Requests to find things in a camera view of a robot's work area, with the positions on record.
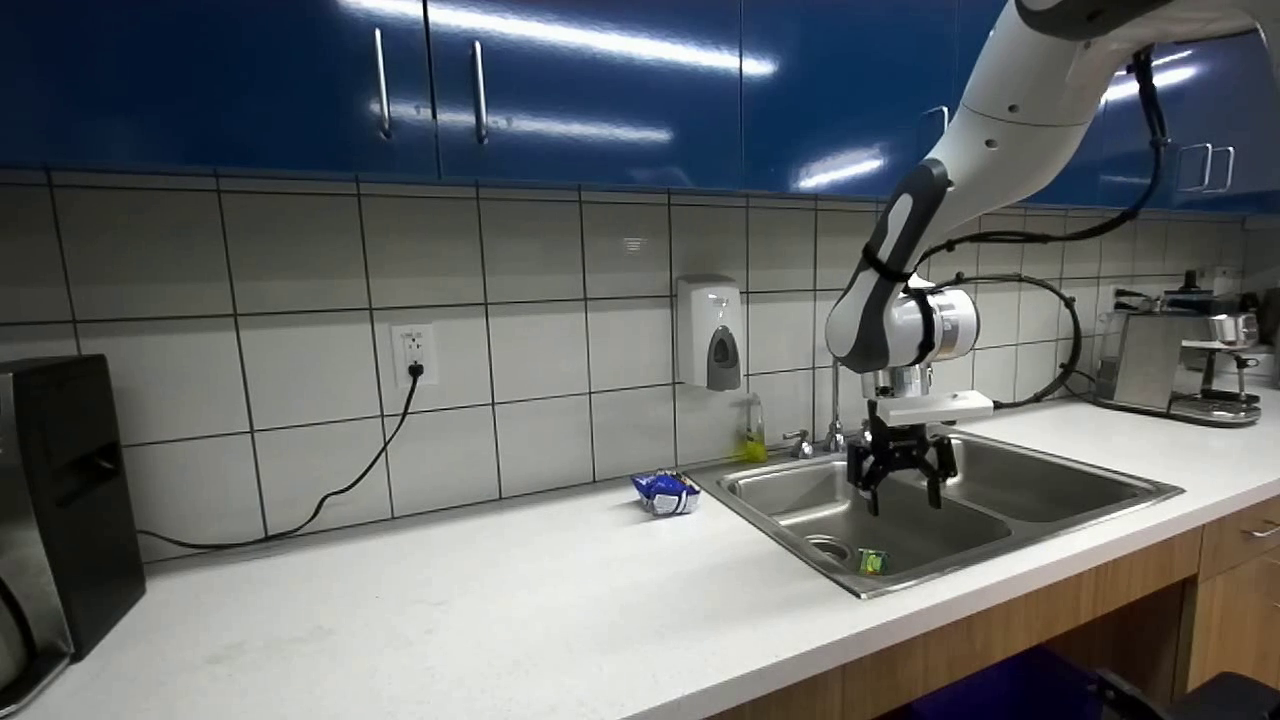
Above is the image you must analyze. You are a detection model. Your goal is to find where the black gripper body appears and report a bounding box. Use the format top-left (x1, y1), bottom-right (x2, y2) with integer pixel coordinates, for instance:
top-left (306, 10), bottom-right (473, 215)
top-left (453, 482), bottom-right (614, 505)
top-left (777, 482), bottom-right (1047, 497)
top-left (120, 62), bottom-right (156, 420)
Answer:
top-left (852, 420), bottom-right (960, 469)

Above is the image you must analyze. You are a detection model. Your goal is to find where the stainless steel double sink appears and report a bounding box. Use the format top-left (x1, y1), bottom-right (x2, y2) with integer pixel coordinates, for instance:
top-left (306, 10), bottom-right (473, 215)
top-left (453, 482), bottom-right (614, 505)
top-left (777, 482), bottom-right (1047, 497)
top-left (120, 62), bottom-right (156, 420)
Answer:
top-left (692, 430), bottom-right (1186, 602)

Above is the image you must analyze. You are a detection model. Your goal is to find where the wooden sink apron panel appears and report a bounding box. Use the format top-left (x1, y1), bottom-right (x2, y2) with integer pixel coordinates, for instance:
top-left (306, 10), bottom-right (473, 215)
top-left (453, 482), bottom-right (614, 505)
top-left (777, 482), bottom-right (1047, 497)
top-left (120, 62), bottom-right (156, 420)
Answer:
top-left (712, 527), bottom-right (1208, 720)

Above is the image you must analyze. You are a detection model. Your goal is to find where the yellow green dish soap bottle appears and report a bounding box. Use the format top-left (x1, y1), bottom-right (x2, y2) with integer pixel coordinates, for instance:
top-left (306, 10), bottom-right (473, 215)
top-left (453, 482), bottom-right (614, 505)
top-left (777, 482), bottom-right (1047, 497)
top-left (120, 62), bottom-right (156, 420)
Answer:
top-left (732, 393), bottom-right (777, 471)

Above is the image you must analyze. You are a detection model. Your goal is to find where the blue white snack packet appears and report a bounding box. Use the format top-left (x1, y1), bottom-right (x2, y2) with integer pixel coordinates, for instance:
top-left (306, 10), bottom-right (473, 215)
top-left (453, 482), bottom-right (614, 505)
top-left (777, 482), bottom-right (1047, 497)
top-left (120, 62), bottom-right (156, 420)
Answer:
top-left (629, 469), bottom-right (702, 522)

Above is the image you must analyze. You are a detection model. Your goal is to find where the silver espresso machine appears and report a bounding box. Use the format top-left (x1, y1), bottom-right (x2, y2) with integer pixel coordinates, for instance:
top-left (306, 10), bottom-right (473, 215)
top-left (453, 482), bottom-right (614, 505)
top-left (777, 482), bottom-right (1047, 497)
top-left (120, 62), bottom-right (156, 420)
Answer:
top-left (1101, 272), bottom-right (1271, 434)

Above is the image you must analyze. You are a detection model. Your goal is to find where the wooden base cabinet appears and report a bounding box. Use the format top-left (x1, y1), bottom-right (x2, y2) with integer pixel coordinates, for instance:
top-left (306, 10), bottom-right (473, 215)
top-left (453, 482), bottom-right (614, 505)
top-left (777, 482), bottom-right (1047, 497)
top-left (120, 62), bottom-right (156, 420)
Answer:
top-left (1185, 492), bottom-right (1280, 695)

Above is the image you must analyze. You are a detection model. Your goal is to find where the dark seat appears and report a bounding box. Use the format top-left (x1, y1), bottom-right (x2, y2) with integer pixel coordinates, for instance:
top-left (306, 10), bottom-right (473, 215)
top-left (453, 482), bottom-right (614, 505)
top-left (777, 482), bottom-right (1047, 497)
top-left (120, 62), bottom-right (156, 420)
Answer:
top-left (1090, 669), bottom-right (1280, 720)

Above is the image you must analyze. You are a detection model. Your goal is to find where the black box appliance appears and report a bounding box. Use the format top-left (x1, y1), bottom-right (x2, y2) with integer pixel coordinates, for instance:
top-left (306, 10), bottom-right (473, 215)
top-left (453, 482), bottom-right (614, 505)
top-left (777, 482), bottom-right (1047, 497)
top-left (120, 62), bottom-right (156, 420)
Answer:
top-left (11, 354), bottom-right (150, 660)

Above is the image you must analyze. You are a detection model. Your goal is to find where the white wall soap dispenser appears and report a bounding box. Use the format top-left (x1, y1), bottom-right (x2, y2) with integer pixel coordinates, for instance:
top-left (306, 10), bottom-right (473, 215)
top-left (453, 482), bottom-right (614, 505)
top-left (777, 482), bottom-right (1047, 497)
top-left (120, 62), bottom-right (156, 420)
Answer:
top-left (671, 275), bottom-right (749, 398)

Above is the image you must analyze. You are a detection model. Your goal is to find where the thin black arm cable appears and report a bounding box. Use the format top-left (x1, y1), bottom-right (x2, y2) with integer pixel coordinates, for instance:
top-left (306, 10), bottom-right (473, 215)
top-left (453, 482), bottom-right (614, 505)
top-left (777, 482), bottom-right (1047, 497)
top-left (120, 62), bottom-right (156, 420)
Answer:
top-left (915, 43), bottom-right (1173, 413)

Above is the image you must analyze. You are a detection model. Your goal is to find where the white wall outlet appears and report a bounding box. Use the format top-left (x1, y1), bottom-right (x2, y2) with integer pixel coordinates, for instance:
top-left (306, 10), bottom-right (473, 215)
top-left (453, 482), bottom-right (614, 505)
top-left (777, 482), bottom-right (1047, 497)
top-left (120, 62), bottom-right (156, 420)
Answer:
top-left (393, 321), bottom-right (440, 393)

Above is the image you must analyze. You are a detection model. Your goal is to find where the black power cord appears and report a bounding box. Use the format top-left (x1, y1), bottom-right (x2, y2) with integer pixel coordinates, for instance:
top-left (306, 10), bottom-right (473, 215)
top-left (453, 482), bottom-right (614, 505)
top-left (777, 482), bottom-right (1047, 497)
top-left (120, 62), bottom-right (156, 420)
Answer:
top-left (134, 360), bottom-right (431, 554)

